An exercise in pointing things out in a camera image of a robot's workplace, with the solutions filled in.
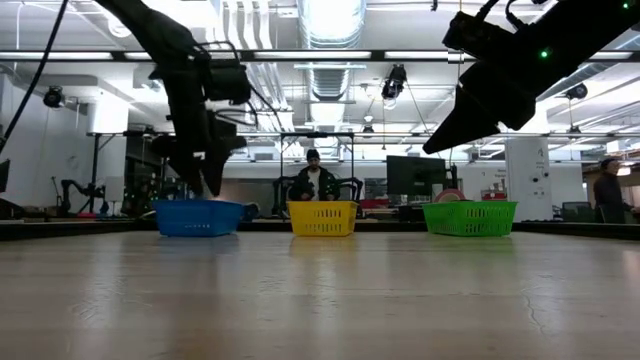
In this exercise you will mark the black background robot arm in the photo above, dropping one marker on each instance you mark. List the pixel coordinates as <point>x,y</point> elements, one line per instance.
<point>82,191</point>

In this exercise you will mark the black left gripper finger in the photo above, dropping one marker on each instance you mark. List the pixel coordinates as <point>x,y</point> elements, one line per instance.
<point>192,172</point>
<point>216,167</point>

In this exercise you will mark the red tape roll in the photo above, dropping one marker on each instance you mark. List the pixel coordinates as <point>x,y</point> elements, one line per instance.
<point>450,195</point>

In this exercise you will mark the yellow plastic basket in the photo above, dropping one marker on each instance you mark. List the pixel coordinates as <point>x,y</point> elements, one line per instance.
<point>322,220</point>

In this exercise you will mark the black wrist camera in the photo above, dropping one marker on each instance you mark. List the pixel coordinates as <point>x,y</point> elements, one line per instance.
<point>227,80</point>
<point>480,35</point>

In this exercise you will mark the seated person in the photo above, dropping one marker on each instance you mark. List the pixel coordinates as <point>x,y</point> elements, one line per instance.
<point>314,182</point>

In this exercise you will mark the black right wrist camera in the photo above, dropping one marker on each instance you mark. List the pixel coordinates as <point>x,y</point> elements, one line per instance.
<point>480,35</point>

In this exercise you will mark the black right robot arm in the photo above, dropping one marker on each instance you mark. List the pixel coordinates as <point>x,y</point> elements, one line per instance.
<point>585,35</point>

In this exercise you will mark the black monitor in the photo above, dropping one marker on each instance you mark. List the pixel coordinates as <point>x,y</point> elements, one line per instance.
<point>415,175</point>

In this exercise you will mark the white pillar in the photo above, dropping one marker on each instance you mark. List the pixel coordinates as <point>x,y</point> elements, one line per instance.
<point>532,180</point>

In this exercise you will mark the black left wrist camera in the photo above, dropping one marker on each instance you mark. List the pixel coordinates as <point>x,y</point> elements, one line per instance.
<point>227,80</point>

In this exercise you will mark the blue plastic basket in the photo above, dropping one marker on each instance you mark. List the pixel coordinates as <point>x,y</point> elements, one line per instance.
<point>197,220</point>

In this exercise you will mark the standing person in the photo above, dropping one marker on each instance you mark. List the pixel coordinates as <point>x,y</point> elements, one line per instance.
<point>607,195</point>

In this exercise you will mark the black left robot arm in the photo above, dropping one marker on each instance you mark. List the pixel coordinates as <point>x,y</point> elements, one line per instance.
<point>160,30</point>

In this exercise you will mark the black ceiling camera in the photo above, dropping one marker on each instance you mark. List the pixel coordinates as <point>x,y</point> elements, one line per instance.
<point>53,96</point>
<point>577,91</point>
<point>395,82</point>

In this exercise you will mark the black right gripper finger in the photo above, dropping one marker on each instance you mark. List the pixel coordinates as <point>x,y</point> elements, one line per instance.
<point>462,122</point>

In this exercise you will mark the silver ventilation duct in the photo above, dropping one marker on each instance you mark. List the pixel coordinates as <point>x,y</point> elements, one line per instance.
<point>330,40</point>

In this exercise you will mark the green plastic basket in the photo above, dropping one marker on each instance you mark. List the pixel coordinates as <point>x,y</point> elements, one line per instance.
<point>470,220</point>

